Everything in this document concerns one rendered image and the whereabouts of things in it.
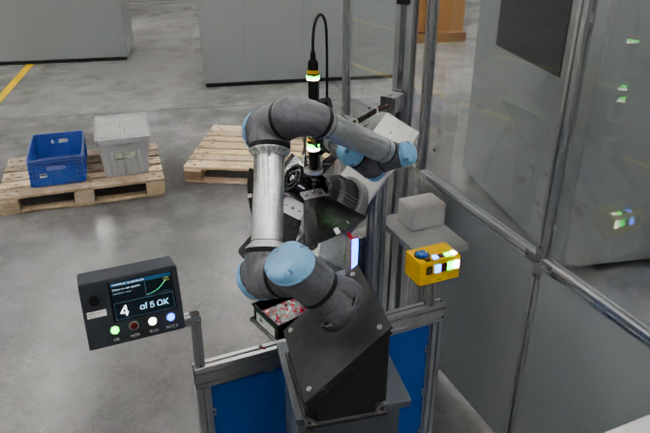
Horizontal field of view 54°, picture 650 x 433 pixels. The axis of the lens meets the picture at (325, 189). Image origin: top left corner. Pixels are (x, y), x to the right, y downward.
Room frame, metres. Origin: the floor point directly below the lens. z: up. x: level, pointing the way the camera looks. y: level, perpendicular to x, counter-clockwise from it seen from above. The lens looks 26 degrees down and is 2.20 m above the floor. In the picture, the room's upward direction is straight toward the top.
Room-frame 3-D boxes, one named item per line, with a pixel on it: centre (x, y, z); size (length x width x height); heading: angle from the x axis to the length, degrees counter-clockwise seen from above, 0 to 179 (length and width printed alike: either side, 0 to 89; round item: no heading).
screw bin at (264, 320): (1.83, 0.12, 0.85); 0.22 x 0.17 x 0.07; 127
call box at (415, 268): (1.86, -0.37, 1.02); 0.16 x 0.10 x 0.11; 113
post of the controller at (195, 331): (1.54, 0.39, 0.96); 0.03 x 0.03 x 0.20; 23
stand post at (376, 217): (2.33, -0.21, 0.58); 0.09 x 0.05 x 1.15; 23
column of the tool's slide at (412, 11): (2.69, -0.34, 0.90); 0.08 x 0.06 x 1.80; 58
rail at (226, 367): (1.71, -0.01, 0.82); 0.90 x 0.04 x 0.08; 113
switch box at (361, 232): (2.41, -0.18, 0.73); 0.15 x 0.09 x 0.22; 113
